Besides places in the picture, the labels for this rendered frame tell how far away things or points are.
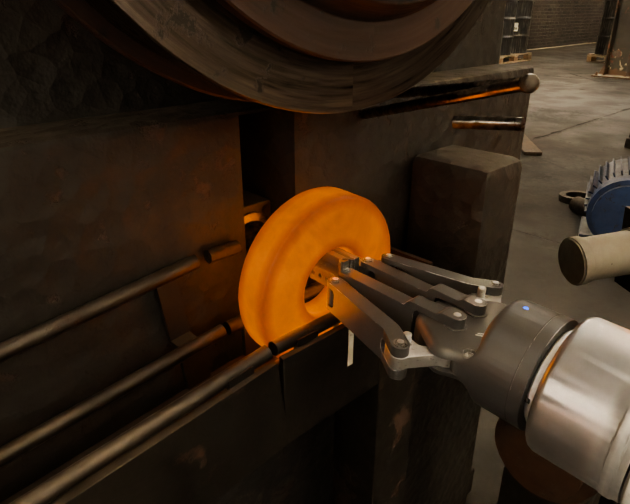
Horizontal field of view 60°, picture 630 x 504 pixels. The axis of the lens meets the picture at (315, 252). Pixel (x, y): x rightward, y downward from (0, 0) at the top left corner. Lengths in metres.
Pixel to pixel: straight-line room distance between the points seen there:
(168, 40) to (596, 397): 0.29
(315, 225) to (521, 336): 0.17
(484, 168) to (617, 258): 0.22
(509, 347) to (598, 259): 0.39
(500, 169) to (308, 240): 0.25
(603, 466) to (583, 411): 0.03
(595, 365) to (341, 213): 0.22
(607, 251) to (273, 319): 0.44
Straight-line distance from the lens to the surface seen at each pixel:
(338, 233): 0.44
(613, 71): 9.33
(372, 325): 0.37
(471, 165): 0.59
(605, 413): 0.32
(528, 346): 0.34
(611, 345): 0.33
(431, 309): 0.38
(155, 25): 0.31
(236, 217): 0.48
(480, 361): 0.35
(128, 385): 0.44
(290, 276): 0.42
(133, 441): 0.38
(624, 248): 0.74
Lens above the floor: 0.95
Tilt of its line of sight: 24 degrees down
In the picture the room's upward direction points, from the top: straight up
